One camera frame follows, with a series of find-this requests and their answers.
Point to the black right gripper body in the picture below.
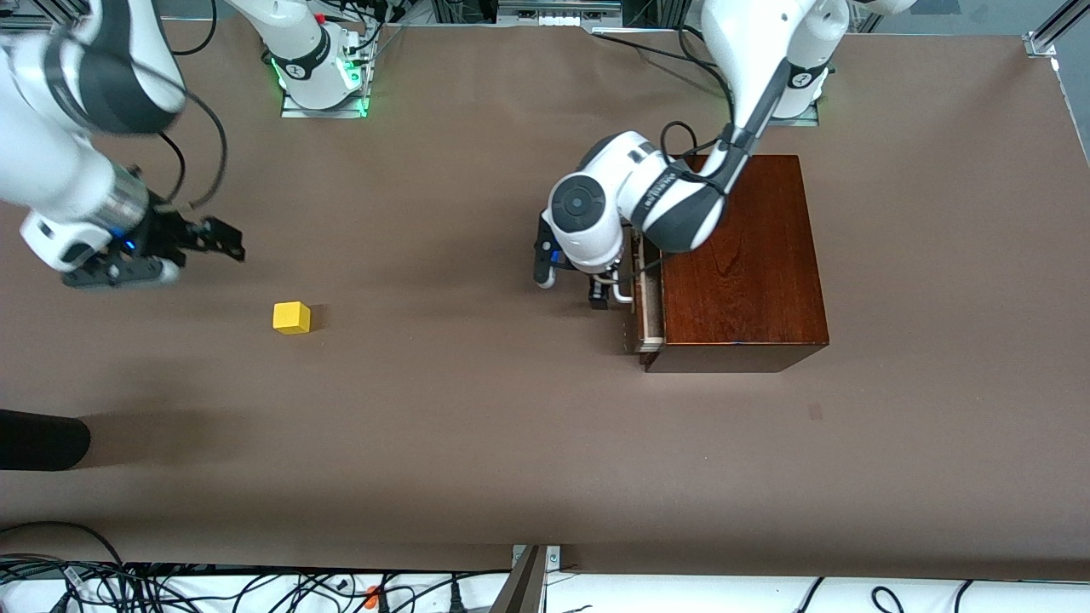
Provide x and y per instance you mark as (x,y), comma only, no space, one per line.
(173,235)

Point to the yellow cube block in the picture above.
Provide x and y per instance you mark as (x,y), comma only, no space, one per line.
(291,318)

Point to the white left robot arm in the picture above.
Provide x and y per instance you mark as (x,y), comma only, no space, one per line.
(600,157)

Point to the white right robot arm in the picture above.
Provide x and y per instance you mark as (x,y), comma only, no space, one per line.
(51,170)

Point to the dark brown wooden cabinet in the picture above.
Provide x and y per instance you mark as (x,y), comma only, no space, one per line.
(749,289)

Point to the black cylindrical object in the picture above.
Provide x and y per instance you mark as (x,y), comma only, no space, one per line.
(43,438)

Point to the white power strip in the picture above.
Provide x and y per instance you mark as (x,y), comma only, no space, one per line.
(558,17)

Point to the aluminium corner profile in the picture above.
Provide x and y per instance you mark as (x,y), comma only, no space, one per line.
(1041,42)

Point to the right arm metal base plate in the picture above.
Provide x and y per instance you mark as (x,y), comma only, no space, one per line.
(294,111)

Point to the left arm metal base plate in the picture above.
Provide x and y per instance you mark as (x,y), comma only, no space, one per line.
(805,122)

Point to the aluminium frame post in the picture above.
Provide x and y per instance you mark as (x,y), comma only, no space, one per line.
(524,587)

